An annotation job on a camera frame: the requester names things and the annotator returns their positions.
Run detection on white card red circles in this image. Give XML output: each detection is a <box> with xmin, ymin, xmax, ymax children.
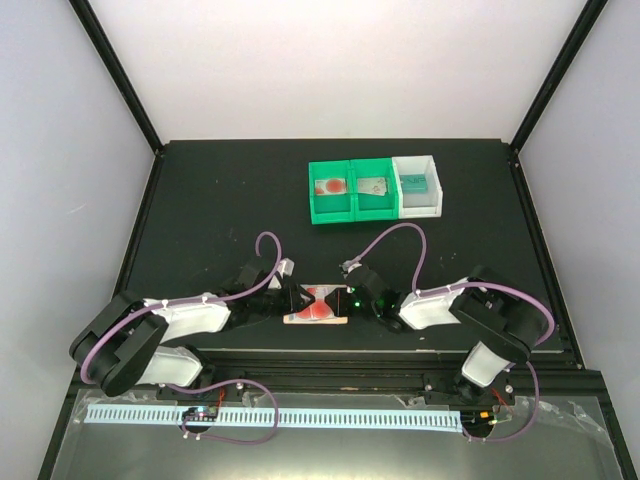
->
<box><xmin>313</xmin><ymin>286</ymin><xmax>326</xmax><ymax>318</ymax></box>

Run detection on beige card holder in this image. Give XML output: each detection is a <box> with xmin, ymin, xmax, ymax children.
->
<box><xmin>283</xmin><ymin>314</ymin><xmax>348</xmax><ymax>325</ymax></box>

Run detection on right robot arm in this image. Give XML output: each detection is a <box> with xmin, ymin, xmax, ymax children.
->
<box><xmin>326</xmin><ymin>263</ymin><xmax>555</xmax><ymax>405</ymax></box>

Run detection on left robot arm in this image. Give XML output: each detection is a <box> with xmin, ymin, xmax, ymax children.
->
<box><xmin>69</xmin><ymin>258</ymin><xmax>315</xmax><ymax>399</ymax></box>

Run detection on red circle card in bin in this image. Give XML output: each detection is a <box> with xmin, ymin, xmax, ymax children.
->
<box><xmin>314</xmin><ymin>178</ymin><xmax>348</xmax><ymax>196</ymax></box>

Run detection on grey patterned card in bin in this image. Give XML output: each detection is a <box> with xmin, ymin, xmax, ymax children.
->
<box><xmin>357</xmin><ymin>176</ymin><xmax>388</xmax><ymax>196</ymax></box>

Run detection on teal card in bin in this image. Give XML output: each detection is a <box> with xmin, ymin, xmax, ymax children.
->
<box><xmin>399</xmin><ymin>174</ymin><xmax>428</xmax><ymax>194</ymax></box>

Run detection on left green bin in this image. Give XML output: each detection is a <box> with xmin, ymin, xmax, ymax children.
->
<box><xmin>308</xmin><ymin>160</ymin><xmax>355</xmax><ymax>225</ymax></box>

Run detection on green bin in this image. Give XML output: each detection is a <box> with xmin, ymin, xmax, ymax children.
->
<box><xmin>350</xmin><ymin>157</ymin><xmax>399</xmax><ymax>222</ymax></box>
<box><xmin>308</xmin><ymin>160</ymin><xmax>355</xmax><ymax>225</ymax></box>

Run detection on middle green bin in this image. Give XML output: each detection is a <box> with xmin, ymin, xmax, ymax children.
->
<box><xmin>350</xmin><ymin>157</ymin><xmax>399</xmax><ymax>222</ymax></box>

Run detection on white bin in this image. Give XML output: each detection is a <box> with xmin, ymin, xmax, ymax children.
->
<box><xmin>391</xmin><ymin>155</ymin><xmax>443</xmax><ymax>219</ymax></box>

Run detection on left small circuit board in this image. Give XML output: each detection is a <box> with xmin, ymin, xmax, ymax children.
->
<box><xmin>182</xmin><ymin>406</ymin><xmax>218</xmax><ymax>423</ymax></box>

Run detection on small circuit board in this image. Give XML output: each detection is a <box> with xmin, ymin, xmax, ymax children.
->
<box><xmin>460</xmin><ymin>410</ymin><xmax>502</xmax><ymax>426</ymax></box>
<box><xmin>182</xmin><ymin>406</ymin><xmax>218</xmax><ymax>423</ymax></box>

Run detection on right small circuit board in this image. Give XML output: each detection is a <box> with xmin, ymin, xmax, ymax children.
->
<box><xmin>460</xmin><ymin>410</ymin><xmax>502</xmax><ymax>426</ymax></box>

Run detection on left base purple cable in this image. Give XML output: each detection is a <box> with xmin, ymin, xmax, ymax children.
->
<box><xmin>164</xmin><ymin>377</ymin><xmax>281</xmax><ymax>445</ymax></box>

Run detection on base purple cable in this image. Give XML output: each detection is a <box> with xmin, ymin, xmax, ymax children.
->
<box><xmin>462</xmin><ymin>359</ymin><xmax>542</xmax><ymax>445</ymax></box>
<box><xmin>164</xmin><ymin>377</ymin><xmax>281</xmax><ymax>445</ymax></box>

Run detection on white slotted cable duct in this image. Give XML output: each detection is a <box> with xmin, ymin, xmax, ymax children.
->
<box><xmin>84</xmin><ymin>404</ymin><xmax>463</xmax><ymax>433</ymax></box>

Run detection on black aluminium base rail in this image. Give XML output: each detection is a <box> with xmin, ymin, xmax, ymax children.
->
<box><xmin>94</xmin><ymin>349</ymin><xmax>586</xmax><ymax>396</ymax></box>

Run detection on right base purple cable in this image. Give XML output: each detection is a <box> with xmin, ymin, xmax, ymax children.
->
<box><xmin>462</xmin><ymin>359</ymin><xmax>542</xmax><ymax>445</ymax></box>

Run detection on left black frame post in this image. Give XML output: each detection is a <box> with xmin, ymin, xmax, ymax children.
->
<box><xmin>69</xmin><ymin>0</ymin><xmax>164</xmax><ymax>154</ymax></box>

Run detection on black frame post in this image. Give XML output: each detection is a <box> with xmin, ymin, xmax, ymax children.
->
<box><xmin>69</xmin><ymin>0</ymin><xmax>164</xmax><ymax>154</ymax></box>
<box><xmin>510</xmin><ymin>0</ymin><xmax>608</xmax><ymax>154</ymax></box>

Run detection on right black frame post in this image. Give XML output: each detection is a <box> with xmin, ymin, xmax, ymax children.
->
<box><xmin>510</xmin><ymin>0</ymin><xmax>608</xmax><ymax>154</ymax></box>

